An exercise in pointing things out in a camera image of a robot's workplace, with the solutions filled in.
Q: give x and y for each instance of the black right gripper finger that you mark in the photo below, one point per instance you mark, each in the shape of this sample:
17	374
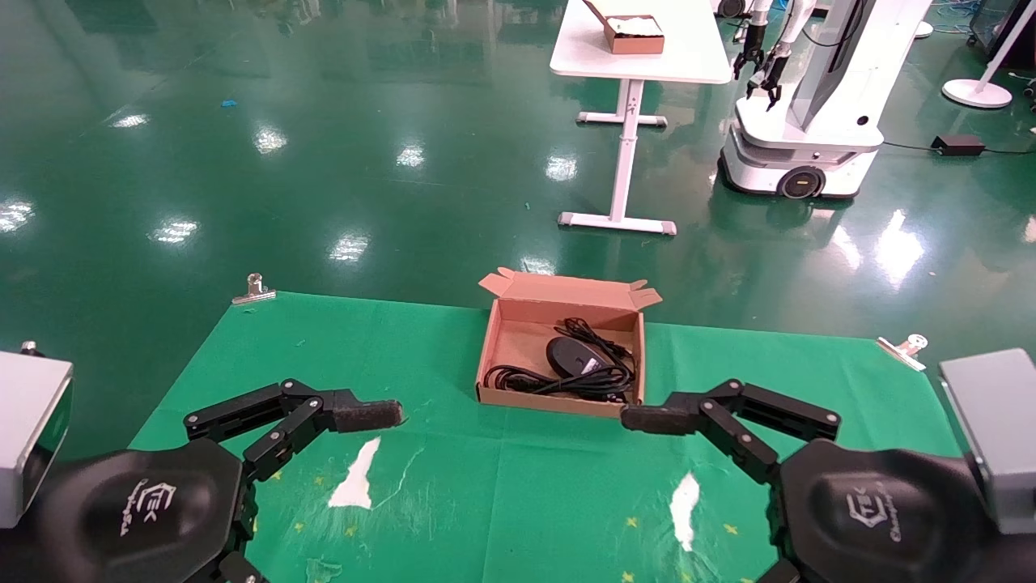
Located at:
779	572

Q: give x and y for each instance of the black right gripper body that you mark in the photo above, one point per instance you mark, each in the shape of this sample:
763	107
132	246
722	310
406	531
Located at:
874	514

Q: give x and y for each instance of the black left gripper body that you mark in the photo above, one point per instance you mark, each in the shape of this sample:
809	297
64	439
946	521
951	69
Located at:
142	506

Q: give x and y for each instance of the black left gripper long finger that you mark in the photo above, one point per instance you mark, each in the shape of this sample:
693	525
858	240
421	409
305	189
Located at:
356	413

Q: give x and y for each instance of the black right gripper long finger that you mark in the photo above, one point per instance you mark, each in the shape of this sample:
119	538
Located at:
664	418

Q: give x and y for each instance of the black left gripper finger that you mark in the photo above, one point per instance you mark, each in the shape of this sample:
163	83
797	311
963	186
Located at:
239	569

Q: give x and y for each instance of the open brown cardboard box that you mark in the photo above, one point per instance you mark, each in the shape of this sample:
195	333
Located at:
526	340

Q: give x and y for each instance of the small brown cardboard box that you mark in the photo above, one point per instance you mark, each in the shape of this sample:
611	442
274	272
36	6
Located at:
635	34

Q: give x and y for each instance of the silver cloth clip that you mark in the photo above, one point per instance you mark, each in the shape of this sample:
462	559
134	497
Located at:
905	350
255	291

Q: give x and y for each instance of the green table cloth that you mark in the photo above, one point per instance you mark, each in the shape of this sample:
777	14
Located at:
518	486

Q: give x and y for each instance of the white wheeled robot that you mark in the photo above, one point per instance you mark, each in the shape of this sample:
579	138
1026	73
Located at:
817	105

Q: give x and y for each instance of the white standing table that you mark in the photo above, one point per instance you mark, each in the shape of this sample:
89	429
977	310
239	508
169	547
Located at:
647	48

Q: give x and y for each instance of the black power adapter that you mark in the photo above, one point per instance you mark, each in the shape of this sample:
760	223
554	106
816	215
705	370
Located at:
958	145

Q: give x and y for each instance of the white round stand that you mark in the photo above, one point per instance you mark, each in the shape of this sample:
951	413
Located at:
979	91

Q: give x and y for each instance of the dark cabinet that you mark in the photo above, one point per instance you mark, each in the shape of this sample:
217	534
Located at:
999	28

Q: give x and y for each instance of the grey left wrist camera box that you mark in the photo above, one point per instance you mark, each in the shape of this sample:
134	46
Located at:
31	433

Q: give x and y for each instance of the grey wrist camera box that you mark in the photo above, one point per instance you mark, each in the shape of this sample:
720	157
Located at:
31	433
997	433

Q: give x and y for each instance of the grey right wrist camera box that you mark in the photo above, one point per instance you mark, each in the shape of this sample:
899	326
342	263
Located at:
997	433

